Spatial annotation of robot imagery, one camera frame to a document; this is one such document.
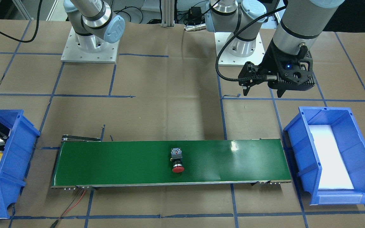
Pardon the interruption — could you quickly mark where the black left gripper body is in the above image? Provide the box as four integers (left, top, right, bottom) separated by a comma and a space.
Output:
259, 41, 313, 91

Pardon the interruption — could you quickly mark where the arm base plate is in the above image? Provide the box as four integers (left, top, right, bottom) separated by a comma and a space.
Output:
218, 33, 265, 67
61, 28, 120, 64

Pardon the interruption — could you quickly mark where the blue plastic bin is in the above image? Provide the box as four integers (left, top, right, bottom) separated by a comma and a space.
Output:
284, 106, 365, 205
0, 110, 40, 219

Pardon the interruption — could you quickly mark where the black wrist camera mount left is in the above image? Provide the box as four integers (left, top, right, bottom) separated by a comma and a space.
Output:
266, 47, 315, 92

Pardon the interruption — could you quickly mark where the red black conveyor wire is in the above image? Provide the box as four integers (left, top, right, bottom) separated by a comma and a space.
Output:
49, 189, 86, 228

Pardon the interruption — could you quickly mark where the aluminium frame post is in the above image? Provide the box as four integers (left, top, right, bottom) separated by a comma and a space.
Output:
159, 0, 177, 28

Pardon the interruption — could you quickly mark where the black braided cable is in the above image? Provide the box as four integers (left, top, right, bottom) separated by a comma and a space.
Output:
215, 9, 289, 83

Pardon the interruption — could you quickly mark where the green conveyor belt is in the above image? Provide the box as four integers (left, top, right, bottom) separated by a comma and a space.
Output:
52, 139, 291, 188

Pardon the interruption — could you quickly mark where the red push button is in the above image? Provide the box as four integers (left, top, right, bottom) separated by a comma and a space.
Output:
170, 148, 184, 173

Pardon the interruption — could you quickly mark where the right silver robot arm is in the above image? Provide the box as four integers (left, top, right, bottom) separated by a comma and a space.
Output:
0, 0, 125, 138

